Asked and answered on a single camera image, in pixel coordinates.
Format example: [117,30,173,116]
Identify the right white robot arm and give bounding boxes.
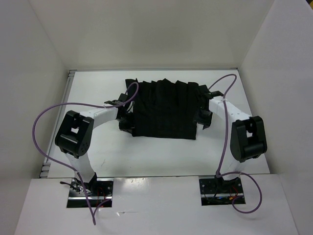
[194,96,268,192]

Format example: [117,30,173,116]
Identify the metal base plate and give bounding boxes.
[67,178,113,208]
[199,176,246,206]

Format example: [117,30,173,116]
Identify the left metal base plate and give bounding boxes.
[67,178,113,208]

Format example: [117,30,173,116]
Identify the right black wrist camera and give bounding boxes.
[206,91,224,99]

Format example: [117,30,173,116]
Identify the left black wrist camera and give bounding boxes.
[118,93,128,103]

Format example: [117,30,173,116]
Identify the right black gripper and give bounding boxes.
[192,104,213,129]

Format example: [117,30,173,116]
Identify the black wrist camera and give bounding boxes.
[206,91,224,99]
[118,93,128,103]

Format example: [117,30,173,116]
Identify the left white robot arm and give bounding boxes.
[55,106,134,196]

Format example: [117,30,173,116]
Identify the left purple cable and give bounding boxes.
[32,82,140,225]

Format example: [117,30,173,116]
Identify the black pleated skirt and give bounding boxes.
[125,79,199,140]

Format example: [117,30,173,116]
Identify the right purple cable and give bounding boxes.
[209,74,264,215]

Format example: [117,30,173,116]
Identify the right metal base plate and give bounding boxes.
[199,176,246,206]

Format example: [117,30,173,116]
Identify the purple cable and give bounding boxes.
[209,74,264,215]
[32,82,140,225]

